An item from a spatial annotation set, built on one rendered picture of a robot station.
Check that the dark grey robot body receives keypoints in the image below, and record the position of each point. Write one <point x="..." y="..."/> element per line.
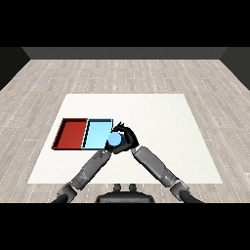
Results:
<point x="125" y="197"/>

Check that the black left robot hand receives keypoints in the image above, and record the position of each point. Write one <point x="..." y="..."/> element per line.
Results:
<point x="116" y="149"/>

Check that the small blue can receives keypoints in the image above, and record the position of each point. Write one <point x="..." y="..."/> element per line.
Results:
<point x="114" y="139"/>

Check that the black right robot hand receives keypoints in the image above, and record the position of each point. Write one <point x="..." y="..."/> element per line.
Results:
<point x="131" y="138"/>

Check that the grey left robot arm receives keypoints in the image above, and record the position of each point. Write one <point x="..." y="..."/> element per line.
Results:
<point x="92" y="166"/>

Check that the red shallow open box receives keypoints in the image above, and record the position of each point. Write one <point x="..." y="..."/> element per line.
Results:
<point x="72" y="134"/>

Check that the light blue shallow open box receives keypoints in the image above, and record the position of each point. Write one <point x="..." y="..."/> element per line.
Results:
<point x="96" y="135"/>

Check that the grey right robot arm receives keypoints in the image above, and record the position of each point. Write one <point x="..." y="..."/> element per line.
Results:
<point x="156" y="166"/>

